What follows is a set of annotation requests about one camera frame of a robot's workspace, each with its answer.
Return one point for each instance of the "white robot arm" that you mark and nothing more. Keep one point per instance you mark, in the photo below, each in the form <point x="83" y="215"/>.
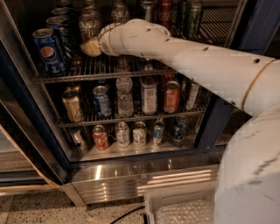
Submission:
<point x="248" y="187"/>

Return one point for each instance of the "blue Pepsi can bottom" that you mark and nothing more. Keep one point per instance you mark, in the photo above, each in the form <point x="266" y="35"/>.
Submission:
<point x="179" y="128"/>

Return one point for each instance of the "silver can bottom left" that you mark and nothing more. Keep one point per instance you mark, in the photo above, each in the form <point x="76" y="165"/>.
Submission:
<point x="78" y="140"/>

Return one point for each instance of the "red can middle shelf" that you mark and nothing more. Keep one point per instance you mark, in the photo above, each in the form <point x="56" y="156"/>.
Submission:
<point x="171" y="96"/>

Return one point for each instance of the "red Coca-Cola can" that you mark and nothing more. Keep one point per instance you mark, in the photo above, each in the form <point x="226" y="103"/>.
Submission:
<point x="164" y="13"/>

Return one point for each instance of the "middle wire shelf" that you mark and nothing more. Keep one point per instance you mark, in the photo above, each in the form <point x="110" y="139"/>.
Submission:
<point x="91" y="115"/>

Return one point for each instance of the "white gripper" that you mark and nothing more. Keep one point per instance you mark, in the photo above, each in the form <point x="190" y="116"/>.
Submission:
<point x="105" y="43"/>

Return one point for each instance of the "silver slim can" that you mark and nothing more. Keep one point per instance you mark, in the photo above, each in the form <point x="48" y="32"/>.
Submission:
<point x="191" y="98"/>

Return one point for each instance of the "white can bottom shelf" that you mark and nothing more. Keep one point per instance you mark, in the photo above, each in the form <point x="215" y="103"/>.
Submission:
<point x="122" y="134"/>

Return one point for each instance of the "open fridge door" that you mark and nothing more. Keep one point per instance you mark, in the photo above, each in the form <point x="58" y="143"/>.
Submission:
<point x="26" y="164"/>

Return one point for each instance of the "white plastic bin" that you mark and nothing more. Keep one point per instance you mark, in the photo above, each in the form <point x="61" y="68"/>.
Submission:
<point x="160" y="197"/>

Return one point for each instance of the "blue can middle shelf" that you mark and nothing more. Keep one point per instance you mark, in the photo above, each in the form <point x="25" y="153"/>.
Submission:
<point x="102" y="102"/>

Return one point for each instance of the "white green can bottom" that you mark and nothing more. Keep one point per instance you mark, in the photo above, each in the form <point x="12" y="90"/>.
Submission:
<point x="139" y="134"/>

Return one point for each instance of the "Red Bull can top shelf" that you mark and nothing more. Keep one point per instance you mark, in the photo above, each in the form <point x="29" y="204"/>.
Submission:
<point x="146" y="10"/>

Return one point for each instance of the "front green can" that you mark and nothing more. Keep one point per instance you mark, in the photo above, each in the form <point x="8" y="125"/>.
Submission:
<point x="193" y="16"/>

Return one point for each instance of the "Red Bull can bottom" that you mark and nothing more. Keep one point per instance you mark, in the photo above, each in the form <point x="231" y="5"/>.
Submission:
<point x="158" y="132"/>

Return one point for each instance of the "blue pepsi can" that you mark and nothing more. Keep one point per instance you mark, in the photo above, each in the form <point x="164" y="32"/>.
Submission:
<point x="50" y="51"/>
<point x="179" y="128"/>
<point x="60" y="25"/>
<point x="67" y="16"/>

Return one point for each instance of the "rear green can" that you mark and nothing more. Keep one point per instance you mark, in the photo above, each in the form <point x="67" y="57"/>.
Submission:
<point x="181" y="12"/>

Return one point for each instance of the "white label bottle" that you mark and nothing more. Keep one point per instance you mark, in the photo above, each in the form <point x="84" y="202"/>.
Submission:
<point x="149" y="94"/>

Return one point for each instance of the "7up can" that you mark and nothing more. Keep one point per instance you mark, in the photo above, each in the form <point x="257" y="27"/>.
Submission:
<point x="120" y="14"/>
<point x="90" y="26"/>
<point x="91" y="11"/>

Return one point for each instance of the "gold can middle shelf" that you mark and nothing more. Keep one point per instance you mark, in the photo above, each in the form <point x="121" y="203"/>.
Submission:
<point x="72" y="103"/>

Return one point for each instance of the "stainless steel fridge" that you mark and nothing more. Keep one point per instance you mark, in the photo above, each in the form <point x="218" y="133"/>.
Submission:
<point x="94" y="176"/>

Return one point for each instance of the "front blue Pepsi can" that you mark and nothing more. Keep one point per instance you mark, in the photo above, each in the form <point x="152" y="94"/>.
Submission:
<point x="50" y="51"/>

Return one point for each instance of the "clear water bottle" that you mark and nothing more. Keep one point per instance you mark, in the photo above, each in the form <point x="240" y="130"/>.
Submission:
<point x="124" y="87"/>

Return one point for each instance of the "wire shelf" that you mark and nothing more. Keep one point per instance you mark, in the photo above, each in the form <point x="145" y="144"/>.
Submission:
<point x="91" y="115"/>
<point x="214" y="29"/>

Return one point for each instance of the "red can bottom shelf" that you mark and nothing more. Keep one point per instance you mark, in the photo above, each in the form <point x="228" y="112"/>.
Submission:
<point x="100" y="137"/>

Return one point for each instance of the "top wire shelf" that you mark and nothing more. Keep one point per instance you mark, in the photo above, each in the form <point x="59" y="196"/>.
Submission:
<point x="214" y="29"/>

